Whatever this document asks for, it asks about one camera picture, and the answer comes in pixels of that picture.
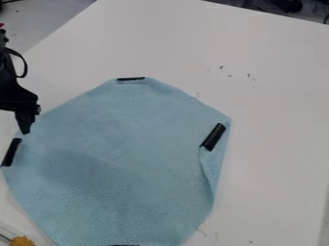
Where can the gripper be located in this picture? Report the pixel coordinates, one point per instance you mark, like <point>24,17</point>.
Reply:
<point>13,94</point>

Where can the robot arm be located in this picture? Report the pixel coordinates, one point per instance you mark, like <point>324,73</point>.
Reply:
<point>2,40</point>

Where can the light blue cloth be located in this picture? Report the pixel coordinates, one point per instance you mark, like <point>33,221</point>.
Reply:
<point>124,160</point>

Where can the yellow toy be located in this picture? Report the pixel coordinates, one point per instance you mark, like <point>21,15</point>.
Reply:
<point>21,241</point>

